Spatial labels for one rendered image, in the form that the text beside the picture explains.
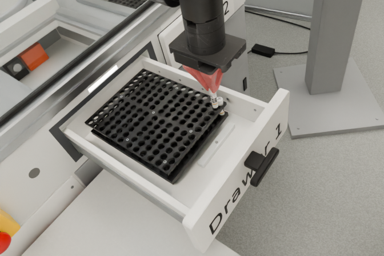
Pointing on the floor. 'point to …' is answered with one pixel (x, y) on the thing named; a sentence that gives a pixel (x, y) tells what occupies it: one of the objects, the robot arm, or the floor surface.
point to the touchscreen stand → (331, 64)
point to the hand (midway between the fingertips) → (212, 86)
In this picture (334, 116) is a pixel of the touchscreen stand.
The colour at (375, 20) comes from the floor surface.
